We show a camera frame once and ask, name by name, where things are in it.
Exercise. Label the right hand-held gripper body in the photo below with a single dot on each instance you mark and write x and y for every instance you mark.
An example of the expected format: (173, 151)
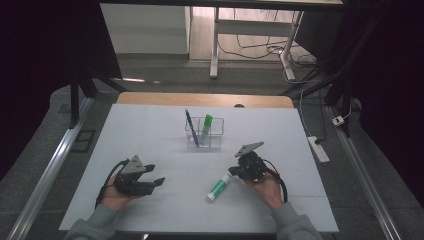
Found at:
(253, 166)

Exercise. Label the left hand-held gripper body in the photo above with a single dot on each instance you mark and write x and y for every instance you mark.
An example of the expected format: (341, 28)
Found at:
(133, 183)

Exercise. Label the green glue stick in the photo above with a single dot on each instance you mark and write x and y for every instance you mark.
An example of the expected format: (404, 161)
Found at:
(218, 188)

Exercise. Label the clear pen holder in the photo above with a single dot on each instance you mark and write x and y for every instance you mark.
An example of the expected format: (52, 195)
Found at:
(216, 138)

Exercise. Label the green highlighter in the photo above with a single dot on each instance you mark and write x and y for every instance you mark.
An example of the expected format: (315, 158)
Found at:
(206, 126)

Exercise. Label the blue pen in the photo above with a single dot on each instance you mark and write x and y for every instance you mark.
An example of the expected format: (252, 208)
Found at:
(191, 128)

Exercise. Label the person's left hand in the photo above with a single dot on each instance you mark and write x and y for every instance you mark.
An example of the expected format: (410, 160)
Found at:
(113, 198)

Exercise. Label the person's right hand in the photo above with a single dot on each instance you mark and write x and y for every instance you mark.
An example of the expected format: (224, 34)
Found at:
(268, 191)

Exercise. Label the dark floor plate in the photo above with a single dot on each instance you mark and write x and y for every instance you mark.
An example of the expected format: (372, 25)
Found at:
(84, 140)

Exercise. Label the white power strip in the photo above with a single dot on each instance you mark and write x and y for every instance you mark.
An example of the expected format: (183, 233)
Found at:
(318, 150)

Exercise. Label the small white adapter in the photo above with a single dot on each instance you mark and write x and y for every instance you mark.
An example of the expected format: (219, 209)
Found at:
(338, 120)

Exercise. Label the black metal stand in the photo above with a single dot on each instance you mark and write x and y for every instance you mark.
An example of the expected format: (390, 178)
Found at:
(336, 83)
(75, 100)

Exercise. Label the aluminium rail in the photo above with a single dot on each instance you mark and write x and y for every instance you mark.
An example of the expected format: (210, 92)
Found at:
(50, 176)
(363, 173)

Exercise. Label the white desk frame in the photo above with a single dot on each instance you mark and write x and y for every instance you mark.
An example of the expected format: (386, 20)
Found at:
(253, 27)

